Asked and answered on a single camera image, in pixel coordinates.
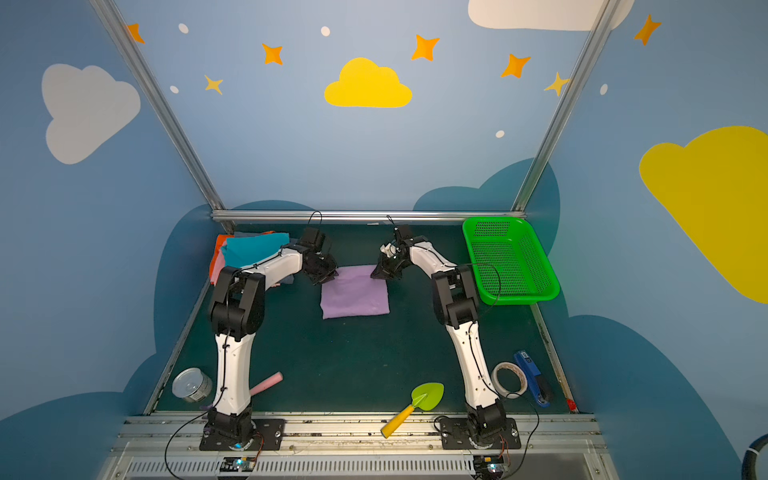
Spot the purple t shirt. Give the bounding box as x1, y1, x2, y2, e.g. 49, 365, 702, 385
320, 265, 390, 320

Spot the green plastic perforated basket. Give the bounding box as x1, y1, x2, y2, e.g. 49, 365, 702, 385
462, 216, 560, 306

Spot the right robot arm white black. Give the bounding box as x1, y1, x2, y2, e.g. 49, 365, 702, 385
371, 225, 507, 445

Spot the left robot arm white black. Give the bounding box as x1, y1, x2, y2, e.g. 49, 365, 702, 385
203, 227, 337, 450

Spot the teal folded t shirt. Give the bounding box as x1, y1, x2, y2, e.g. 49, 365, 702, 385
222, 232, 290, 268

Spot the pink folded t shirt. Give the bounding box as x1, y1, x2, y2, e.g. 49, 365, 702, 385
210, 250, 226, 285

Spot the orange folded t shirt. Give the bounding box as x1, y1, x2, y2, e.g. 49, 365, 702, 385
209, 231, 275, 280

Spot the green yellow toy shovel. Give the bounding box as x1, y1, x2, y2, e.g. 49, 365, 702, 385
380, 382, 445, 439

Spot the blue stapler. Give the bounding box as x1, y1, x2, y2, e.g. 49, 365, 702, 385
514, 350, 554, 408

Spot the white tape roll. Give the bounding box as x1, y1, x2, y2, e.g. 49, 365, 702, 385
491, 362, 528, 400

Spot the left circuit board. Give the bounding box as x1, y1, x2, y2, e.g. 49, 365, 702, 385
219, 457, 256, 473

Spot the circuit board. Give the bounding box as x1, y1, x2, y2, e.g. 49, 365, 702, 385
473, 456, 506, 480
219, 457, 256, 473

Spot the right circuit board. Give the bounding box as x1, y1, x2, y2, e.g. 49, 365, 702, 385
473, 456, 506, 480

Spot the aluminium frame back bar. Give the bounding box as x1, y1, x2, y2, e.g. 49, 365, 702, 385
211, 210, 526, 224

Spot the aluminium frame right post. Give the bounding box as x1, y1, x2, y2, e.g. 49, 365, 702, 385
508, 0, 622, 218

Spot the aluminium frame post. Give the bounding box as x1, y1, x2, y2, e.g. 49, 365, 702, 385
90, 0, 226, 214
508, 0, 622, 218

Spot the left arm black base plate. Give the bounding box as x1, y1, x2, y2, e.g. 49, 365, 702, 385
199, 418, 286, 452

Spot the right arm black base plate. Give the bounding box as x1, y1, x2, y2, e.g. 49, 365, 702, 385
433, 416, 522, 450

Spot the aluminium frame left post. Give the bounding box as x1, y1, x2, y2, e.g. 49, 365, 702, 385
90, 0, 226, 214

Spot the aluminium front rail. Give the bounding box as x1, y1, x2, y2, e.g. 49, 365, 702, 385
98, 412, 618, 479

